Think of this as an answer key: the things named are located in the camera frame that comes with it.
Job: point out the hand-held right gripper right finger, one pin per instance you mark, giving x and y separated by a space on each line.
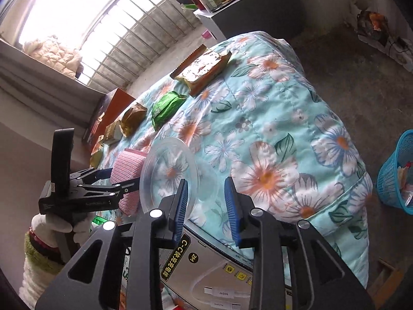
233 213

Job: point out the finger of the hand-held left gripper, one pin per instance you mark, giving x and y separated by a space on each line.
93 175
122 188

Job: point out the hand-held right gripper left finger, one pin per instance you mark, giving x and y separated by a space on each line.
180 210

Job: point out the pink woven cloth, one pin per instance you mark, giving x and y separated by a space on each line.
127 164

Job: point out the clear plastic bowl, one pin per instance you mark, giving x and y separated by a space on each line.
167 171

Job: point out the blue plastic basket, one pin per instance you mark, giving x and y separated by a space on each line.
392 180

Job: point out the person's left hand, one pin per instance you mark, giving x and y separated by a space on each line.
61 224

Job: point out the yellow green small packet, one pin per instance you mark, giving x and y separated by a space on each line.
96 156

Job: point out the golden small packet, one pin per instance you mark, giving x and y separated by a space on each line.
133 119

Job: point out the grey striped curtain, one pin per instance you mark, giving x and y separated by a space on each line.
32 77

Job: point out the floral blanket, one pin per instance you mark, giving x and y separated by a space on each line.
274 103

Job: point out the white quilted jacket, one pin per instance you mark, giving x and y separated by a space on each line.
53 56

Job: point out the large brown snack packet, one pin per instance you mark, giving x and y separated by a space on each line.
201 69

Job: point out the metal window railing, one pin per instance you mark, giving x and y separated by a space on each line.
135 38

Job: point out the wooden stool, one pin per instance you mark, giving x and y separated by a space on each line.
387 279

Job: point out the grey nightstand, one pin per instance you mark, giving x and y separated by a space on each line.
245 19

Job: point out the black bag with orange packet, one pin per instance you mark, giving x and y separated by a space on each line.
371 25

